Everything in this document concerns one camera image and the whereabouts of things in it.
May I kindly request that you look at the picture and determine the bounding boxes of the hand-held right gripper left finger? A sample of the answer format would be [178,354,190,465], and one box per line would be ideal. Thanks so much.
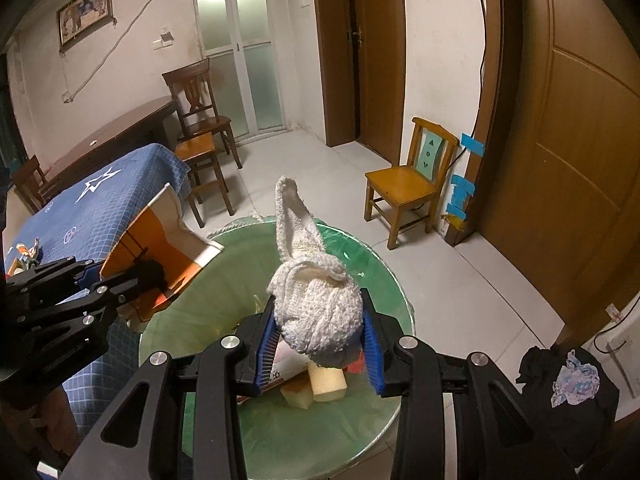
[60,296,281,480]

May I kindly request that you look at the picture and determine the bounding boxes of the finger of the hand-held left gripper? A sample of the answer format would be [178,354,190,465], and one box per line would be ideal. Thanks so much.
[15,260,166,356]
[7,257,101,306]

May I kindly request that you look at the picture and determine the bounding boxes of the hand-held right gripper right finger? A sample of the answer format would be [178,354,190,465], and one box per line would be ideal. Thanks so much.
[361,287,576,480]

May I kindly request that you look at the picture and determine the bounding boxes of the red cardboard box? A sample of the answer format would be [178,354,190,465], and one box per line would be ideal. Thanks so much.
[260,337,370,397]

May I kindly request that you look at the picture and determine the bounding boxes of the orange topped sponge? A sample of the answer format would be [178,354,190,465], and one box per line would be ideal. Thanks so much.
[280,377,316,411]

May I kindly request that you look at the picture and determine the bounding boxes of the yellow sponge block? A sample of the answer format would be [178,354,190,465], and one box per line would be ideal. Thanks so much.
[307,360,348,403]

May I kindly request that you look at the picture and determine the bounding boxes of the white knitted glove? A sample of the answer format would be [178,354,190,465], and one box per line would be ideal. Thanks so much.
[266,176,365,368]

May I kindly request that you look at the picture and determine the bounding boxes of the green plastic basin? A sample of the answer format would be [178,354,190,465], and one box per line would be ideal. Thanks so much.
[137,215,416,480]

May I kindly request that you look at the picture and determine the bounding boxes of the orange white paper carton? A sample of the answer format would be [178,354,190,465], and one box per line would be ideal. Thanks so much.
[99,183,225,333]

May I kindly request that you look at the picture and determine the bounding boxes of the person's left forearm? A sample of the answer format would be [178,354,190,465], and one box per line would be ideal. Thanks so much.
[25,385,83,471]

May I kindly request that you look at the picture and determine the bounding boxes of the orange candy wrapper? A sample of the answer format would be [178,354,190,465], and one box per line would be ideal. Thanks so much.
[10,239,45,268]

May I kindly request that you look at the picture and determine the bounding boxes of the dark wooden chair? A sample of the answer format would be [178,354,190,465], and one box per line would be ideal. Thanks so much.
[10,155,48,213]
[162,58,243,168]

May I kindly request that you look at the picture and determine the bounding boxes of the blue star blanket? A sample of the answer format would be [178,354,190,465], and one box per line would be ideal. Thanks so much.
[0,142,193,431]

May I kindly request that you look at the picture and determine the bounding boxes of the dark wooden table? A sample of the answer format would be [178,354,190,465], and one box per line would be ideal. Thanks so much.
[45,97,178,186]

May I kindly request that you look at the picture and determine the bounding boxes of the small yellow wooden chair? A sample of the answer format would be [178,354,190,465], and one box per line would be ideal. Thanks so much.
[364,116,460,250]

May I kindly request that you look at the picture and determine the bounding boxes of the black clothing pile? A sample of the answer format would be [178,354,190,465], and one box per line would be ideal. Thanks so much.
[515,342,621,466]

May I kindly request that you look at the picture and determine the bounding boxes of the light brown wooden chair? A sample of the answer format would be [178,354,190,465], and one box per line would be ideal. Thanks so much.
[175,132,236,228]

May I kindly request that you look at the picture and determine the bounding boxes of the blue tape strip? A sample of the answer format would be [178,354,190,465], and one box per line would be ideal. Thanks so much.
[445,175,476,222]
[460,133,486,157]

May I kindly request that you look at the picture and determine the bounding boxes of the white blue patterned cloth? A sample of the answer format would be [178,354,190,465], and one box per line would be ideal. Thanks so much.
[551,351,601,407]

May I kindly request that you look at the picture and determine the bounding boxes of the white box appliance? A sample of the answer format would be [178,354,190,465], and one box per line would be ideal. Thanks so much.
[582,292,640,376]

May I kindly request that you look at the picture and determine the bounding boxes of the large brown wooden door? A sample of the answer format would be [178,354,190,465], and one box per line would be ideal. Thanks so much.
[472,0,640,361]

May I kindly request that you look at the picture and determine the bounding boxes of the frosted glass door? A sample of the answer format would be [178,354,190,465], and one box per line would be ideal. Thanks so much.
[191,0,291,136]

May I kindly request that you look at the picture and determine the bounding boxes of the white wall cable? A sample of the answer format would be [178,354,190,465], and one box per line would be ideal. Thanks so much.
[61,0,197,105]

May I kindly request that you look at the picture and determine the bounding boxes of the framed wall picture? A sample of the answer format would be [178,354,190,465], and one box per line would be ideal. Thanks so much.
[56,0,113,53]

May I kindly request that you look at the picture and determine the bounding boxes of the black wall cable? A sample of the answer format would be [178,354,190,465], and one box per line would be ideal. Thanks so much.
[447,0,490,173]

